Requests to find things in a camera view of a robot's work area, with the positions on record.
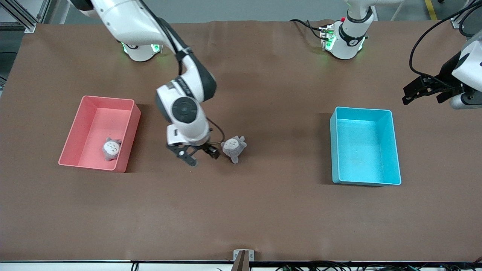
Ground grey white plush toy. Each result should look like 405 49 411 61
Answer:
221 135 247 164
102 137 122 161

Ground blue plastic box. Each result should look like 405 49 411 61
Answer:
330 107 402 186

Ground pink plastic box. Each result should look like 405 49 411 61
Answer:
58 96 142 173

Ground brown table cover mat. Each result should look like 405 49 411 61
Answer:
0 19 482 262

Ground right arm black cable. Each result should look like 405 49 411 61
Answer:
139 0 226 146

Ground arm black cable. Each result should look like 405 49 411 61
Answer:
409 2 482 81
139 0 226 146

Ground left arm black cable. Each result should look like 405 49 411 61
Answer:
409 2 482 81

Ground aluminium frame profile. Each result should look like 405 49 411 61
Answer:
0 0 51 33
450 0 482 29

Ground grey metal bracket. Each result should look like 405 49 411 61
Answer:
233 249 255 262

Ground brown post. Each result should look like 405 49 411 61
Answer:
230 250 250 271

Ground black base cable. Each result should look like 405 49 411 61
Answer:
289 19 324 40

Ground white table edge rail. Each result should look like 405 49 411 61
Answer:
0 261 482 271

